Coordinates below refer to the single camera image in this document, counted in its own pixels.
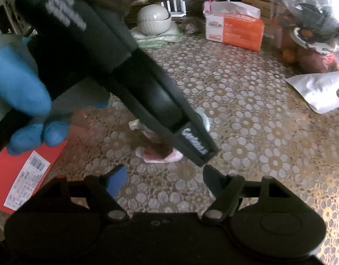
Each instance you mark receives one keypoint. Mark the grey lidded ceramic pot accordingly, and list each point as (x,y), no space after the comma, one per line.
(154,19)

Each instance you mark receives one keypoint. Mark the white rack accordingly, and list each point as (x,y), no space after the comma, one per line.
(173,8)

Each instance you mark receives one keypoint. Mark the green folded cloth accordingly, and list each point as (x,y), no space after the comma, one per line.
(169,37)

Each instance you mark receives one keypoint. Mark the orange tissue box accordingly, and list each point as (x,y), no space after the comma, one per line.
(241,30)

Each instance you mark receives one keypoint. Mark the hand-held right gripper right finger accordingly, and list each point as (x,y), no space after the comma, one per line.
(211,177)

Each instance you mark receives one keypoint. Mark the clear bags of bowls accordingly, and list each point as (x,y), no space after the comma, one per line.
(310,5)

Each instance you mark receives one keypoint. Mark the person's left hand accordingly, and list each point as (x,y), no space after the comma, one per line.
(17,85)

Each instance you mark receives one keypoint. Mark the bag of fruit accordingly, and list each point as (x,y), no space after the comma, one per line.
(310,58)

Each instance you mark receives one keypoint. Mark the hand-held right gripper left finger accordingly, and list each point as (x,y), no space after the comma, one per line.
(117,180)

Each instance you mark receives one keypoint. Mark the red shoe box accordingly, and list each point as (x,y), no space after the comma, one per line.
(4,171)

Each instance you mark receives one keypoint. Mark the tape measure pouch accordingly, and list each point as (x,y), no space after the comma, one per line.
(175,157)

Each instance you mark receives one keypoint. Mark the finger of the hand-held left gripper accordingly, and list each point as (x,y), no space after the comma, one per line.
(155,107)
(195,143)

